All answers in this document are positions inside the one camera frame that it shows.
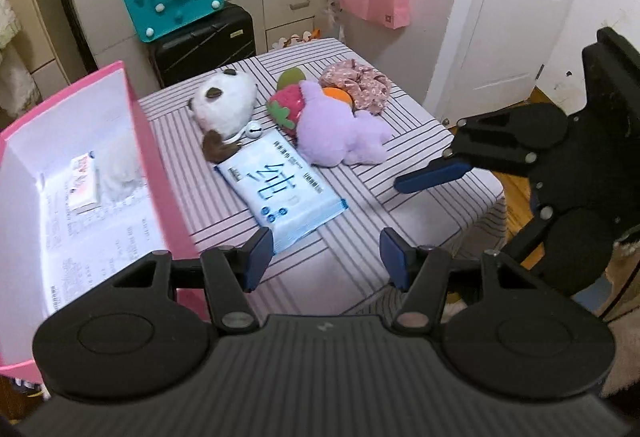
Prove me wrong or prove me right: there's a white door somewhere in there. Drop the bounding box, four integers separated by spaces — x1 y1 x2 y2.
425 0 596 118

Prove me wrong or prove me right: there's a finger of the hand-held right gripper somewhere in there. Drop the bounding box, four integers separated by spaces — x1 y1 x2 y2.
393 104 569 194
495 203 557 264

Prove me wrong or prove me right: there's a pink strawberry plush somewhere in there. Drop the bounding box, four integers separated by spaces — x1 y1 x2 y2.
266 84 307 136

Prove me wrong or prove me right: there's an orange plush ball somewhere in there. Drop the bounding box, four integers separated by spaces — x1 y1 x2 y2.
322 88 355 110

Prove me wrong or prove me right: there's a white brown panda plush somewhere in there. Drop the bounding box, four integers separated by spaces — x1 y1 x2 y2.
187 68 259 163

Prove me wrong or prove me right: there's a purple plush toy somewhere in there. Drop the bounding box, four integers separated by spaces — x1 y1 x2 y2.
296 81 394 167

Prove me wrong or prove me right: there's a small orange white toy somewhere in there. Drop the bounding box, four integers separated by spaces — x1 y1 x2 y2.
277 28 323 50

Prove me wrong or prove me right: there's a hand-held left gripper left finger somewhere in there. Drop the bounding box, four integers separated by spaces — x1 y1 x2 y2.
112 227 275 333

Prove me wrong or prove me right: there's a green plush ball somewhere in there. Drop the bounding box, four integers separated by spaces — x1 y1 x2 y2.
277 67 306 90

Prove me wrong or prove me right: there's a black hard suitcase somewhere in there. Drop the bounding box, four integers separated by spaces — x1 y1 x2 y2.
147 2 257 88

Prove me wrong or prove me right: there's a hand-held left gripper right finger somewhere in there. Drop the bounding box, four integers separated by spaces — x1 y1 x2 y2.
379 227 532 333

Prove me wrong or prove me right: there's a cream lace cloth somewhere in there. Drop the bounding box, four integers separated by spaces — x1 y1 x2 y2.
0 0 41 118

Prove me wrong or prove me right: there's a small white red carton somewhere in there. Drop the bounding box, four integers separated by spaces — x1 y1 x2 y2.
67 151 103 213

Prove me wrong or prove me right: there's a light blue wet wipes pack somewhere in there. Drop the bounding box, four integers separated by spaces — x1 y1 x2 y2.
214 131 347 254

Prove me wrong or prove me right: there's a small white hanging ornament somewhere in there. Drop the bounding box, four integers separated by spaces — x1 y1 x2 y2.
320 0 343 35

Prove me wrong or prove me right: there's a floral fabric scrunchie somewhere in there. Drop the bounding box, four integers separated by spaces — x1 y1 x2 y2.
319 60 392 116

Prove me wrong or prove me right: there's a printed paper sheet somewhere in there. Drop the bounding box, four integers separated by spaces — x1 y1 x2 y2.
37 167 171 316

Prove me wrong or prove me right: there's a pink storage box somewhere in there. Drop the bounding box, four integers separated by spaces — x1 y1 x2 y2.
0 60 211 385

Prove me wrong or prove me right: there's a striped pink tablecloth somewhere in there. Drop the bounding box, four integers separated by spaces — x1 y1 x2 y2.
137 37 506 318

